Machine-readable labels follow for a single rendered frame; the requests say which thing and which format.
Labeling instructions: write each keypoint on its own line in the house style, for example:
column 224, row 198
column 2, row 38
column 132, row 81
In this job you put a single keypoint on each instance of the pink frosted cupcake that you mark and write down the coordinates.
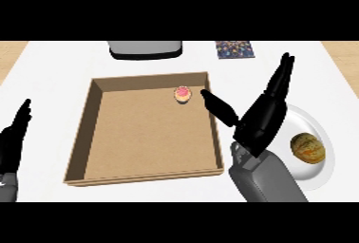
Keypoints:
column 182, row 95

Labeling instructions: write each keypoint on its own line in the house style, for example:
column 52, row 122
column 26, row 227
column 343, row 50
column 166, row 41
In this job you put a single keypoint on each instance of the brown cardboard box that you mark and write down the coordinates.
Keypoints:
column 145, row 129

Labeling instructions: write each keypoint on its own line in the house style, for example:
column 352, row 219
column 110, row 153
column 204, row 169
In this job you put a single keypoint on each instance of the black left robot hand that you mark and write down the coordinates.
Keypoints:
column 14, row 136

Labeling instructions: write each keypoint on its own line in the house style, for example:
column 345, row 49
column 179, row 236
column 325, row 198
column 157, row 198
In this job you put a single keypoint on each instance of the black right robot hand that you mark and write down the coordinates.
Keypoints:
column 260, row 121

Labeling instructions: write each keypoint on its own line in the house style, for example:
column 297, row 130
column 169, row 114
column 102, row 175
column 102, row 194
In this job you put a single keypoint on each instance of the colourful patterned box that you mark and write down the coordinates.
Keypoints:
column 235, row 49

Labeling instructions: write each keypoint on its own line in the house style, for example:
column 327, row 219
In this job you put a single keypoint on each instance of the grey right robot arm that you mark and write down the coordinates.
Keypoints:
column 266, row 180

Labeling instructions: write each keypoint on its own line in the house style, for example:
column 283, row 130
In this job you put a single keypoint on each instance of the grey and black appliance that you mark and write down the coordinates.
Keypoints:
column 145, row 50

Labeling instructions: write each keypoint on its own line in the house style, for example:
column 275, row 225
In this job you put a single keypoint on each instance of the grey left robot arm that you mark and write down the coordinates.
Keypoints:
column 6, row 187

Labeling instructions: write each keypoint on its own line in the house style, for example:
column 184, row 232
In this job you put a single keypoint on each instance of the golden brown cupcake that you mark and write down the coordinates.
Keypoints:
column 308, row 148

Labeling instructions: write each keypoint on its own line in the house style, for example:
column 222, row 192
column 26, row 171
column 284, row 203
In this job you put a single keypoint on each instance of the white round plate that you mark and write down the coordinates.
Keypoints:
column 311, row 148

